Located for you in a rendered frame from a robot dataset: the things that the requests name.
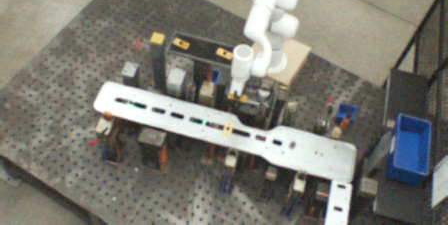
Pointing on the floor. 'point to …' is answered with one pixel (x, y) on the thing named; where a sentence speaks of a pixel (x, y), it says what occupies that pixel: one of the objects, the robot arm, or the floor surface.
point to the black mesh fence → (432, 82)
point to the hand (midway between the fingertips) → (237, 93)
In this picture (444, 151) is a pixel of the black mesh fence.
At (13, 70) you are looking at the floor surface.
